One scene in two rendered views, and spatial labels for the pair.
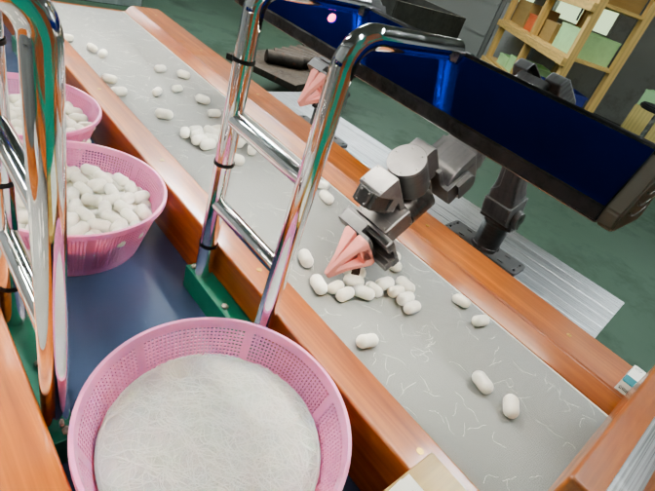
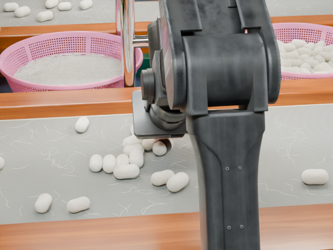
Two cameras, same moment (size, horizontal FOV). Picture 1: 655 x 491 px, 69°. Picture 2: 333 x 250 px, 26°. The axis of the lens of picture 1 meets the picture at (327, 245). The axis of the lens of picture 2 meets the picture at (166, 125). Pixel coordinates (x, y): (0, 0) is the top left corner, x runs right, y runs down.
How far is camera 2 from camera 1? 1.48 m
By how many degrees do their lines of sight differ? 106
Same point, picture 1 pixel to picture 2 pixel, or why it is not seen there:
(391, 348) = (69, 140)
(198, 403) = (94, 72)
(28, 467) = (88, 28)
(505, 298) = (45, 226)
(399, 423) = (10, 100)
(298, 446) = not seen: hidden behind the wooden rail
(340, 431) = (30, 88)
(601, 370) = not seen: outside the picture
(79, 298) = not seen: hidden behind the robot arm
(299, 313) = (123, 94)
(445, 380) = (17, 154)
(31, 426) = (106, 30)
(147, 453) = (80, 59)
